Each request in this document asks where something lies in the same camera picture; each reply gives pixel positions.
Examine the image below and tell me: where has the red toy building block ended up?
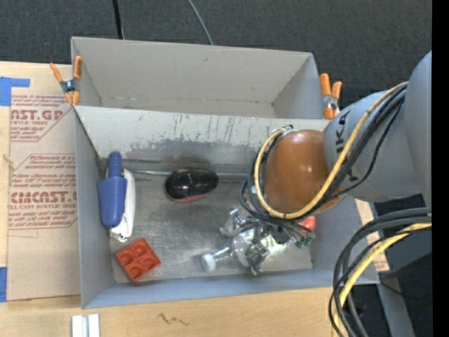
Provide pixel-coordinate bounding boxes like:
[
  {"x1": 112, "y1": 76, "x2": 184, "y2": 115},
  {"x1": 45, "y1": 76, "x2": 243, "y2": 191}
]
[{"x1": 115, "y1": 237, "x2": 162, "y2": 284}]

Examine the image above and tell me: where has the white plastic object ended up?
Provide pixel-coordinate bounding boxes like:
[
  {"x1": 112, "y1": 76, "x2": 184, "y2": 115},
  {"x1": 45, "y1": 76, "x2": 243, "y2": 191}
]
[{"x1": 107, "y1": 168, "x2": 137, "y2": 243}]

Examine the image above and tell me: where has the blue plastic bottle-shaped object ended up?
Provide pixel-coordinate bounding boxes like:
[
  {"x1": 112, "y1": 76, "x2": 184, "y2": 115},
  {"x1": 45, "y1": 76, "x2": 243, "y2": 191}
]
[{"x1": 96, "y1": 151, "x2": 128, "y2": 230}]

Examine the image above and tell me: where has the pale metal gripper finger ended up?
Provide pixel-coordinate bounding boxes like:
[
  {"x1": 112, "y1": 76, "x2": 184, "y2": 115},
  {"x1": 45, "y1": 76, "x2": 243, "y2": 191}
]
[
  {"x1": 246, "y1": 241, "x2": 271, "y2": 277},
  {"x1": 220, "y1": 208, "x2": 247, "y2": 238}
]

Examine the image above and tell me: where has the black and red oval object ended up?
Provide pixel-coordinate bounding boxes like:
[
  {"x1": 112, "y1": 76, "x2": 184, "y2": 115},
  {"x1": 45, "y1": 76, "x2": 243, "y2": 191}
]
[{"x1": 164, "y1": 168, "x2": 220, "y2": 204}]

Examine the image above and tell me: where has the brown cardboard board red print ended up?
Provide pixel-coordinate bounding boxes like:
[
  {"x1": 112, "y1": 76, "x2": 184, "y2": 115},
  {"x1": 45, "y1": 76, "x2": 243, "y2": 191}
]
[{"x1": 0, "y1": 60, "x2": 390, "y2": 303}]

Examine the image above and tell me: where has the clear plastic bottle white cap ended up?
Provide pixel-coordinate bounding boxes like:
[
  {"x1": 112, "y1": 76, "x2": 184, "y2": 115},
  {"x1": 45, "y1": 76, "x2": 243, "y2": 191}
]
[{"x1": 201, "y1": 230, "x2": 293, "y2": 272}]

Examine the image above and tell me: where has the grey metal bin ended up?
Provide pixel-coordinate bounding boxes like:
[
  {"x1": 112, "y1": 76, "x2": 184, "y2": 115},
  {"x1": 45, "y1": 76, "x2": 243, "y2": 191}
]
[{"x1": 69, "y1": 36, "x2": 380, "y2": 310}]

